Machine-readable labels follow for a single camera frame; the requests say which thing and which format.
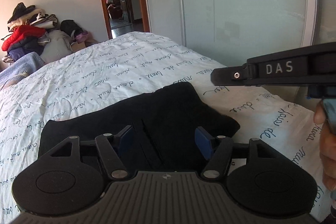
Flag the black pants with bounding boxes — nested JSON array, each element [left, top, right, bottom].
[[38, 83, 240, 172]]

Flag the person's right hand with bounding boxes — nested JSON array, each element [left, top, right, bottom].
[[314, 101, 336, 192]]

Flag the white script-print bed cover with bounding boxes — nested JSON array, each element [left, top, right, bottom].
[[1, 32, 330, 223]]

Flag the grey bag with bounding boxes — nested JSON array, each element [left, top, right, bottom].
[[40, 30, 73, 64]]

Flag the blue striped blanket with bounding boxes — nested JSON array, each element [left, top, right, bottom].
[[1, 52, 45, 87]]

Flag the black bag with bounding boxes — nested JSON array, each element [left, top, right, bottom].
[[60, 19, 83, 38]]

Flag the pile of clothes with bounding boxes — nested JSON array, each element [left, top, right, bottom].
[[1, 2, 58, 63]]

